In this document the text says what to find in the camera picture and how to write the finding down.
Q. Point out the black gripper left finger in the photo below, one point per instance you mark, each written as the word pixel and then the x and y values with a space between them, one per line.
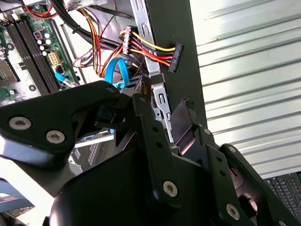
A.
pixel 47 113

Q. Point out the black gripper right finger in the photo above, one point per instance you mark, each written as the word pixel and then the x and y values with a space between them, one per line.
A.
pixel 223 188

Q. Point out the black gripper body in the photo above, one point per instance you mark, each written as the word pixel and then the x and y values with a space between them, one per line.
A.
pixel 105 200

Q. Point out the hard disk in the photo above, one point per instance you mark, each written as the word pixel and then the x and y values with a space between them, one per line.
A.
pixel 22 200

